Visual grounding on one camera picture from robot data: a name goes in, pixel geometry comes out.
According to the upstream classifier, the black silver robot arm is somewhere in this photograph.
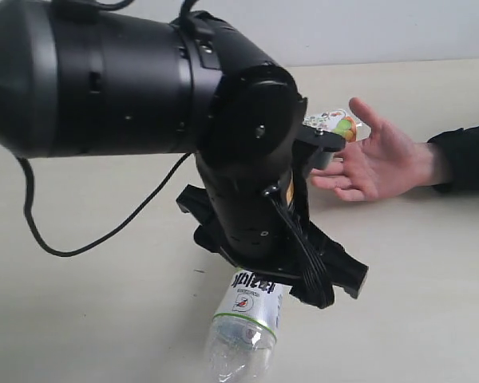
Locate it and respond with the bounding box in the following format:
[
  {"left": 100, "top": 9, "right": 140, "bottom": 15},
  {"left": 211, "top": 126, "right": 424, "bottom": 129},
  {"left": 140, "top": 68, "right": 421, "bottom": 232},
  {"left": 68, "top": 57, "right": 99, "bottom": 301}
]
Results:
[{"left": 0, "top": 1, "right": 368, "bottom": 309}]

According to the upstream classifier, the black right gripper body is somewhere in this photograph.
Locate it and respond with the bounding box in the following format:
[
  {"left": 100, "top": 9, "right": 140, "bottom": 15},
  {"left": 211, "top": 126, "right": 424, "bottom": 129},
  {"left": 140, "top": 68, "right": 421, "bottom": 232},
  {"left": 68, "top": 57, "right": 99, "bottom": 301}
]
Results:
[{"left": 194, "top": 170, "right": 335, "bottom": 309}]

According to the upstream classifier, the square bottle floral label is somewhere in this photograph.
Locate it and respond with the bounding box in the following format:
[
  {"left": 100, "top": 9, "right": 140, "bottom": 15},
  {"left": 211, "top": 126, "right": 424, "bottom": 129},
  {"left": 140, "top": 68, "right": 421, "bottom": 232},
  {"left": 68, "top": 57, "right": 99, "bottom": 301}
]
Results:
[{"left": 303, "top": 109, "right": 363, "bottom": 143}]

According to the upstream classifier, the clear bottle green lime label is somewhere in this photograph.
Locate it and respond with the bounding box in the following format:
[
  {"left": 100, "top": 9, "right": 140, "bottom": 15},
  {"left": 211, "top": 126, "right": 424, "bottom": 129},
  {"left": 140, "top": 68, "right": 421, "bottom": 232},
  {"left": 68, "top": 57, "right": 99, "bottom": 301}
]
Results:
[{"left": 205, "top": 268, "right": 288, "bottom": 382}]

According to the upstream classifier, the black cable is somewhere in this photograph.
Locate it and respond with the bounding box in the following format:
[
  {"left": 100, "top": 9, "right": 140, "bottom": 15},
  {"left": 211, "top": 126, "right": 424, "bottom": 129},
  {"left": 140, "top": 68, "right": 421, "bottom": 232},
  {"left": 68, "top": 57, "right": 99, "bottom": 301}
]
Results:
[{"left": 18, "top": 153, "right": 191, "bottom": 259}]

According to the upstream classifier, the person's open hand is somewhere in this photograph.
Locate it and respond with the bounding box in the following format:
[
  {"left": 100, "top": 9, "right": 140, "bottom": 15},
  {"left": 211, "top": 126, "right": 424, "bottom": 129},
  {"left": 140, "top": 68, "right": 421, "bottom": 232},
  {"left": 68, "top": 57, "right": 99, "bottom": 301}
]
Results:
[{"left": 311, "top": 97, "right": 452, "bottom": 202}]

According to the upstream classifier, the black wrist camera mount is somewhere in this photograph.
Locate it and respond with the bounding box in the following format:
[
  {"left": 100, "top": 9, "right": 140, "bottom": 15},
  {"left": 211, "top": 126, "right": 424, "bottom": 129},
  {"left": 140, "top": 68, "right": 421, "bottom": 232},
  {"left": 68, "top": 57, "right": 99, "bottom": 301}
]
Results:
[{"left": 292, "top": 124, "right": 346, "bottom": 183}]

